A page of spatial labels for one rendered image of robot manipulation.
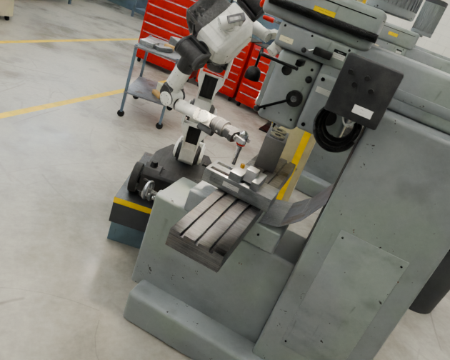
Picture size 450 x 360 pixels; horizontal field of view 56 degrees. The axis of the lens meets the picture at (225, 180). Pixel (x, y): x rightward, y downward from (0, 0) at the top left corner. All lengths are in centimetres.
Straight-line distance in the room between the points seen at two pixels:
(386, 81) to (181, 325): 155
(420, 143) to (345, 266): 61
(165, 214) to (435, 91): 136
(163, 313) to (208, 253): 83
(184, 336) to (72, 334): 57
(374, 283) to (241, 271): 65
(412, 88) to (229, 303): 136
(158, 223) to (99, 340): 67
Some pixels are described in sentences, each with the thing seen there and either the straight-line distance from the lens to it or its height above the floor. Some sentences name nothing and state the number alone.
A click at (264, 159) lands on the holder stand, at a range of 241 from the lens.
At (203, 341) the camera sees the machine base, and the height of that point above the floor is 17.
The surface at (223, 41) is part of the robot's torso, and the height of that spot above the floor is 152.
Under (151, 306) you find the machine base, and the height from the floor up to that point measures 19.
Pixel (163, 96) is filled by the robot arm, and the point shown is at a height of 115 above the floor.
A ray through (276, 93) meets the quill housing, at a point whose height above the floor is 144.
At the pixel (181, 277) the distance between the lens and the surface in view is 237.
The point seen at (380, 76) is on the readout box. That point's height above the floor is 169.
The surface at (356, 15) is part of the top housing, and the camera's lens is 182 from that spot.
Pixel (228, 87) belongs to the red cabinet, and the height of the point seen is 22.
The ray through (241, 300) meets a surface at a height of 41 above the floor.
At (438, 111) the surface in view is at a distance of 186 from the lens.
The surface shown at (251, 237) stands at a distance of 207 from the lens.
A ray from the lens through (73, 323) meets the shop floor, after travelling 249.
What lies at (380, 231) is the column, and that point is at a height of 112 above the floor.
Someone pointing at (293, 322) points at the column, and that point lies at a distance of 217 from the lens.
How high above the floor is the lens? 184
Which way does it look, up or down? 25 degrees down
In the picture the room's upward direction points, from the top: 21 degrees clockwise
